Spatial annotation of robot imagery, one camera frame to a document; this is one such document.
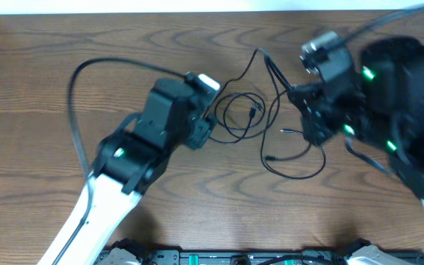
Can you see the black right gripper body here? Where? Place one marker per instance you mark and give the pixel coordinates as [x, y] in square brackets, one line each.
[325, 121]

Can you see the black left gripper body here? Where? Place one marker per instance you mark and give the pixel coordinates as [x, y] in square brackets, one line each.
[199, 135]

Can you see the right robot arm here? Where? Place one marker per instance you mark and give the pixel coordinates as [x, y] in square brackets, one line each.
[378, 101]

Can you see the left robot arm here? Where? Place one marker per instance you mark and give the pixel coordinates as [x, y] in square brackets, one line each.
[130, 160]

